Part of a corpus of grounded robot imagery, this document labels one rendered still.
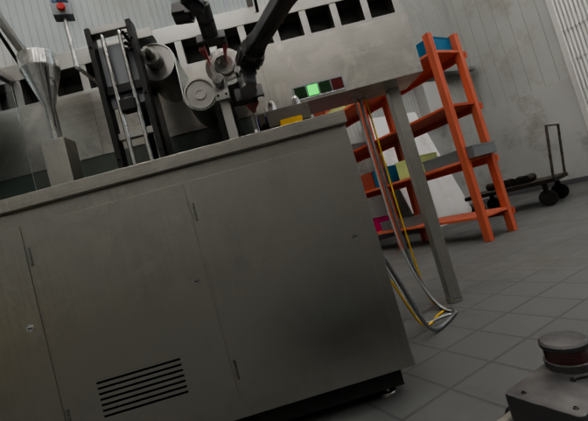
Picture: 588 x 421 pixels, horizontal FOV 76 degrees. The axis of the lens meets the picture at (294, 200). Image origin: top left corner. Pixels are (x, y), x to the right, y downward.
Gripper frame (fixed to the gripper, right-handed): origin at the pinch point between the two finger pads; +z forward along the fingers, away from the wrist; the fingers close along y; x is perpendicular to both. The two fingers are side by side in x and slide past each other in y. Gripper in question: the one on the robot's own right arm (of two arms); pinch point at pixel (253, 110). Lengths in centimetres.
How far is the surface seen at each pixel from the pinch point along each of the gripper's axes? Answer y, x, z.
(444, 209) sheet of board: 230, 118, 375
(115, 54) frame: -42, 18, -24
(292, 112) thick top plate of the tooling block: 13.6, -8.3, -1.8
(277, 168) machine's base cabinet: 1.9, -38.8, -10.3
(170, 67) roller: -26.2, 19.9, -13.1
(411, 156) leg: 73, -2, 55
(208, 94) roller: -14.9, 7.5, -6.3
